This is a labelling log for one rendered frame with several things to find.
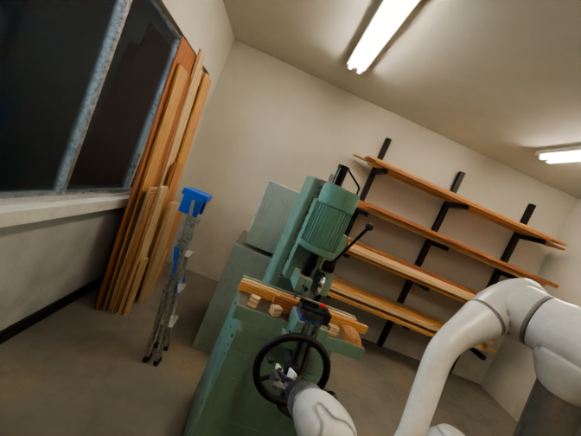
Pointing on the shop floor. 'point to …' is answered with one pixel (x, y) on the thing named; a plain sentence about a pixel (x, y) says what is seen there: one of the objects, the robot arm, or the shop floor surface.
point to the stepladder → (198, 200)
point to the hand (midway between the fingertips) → (284, 373)
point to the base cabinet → (235, 395)
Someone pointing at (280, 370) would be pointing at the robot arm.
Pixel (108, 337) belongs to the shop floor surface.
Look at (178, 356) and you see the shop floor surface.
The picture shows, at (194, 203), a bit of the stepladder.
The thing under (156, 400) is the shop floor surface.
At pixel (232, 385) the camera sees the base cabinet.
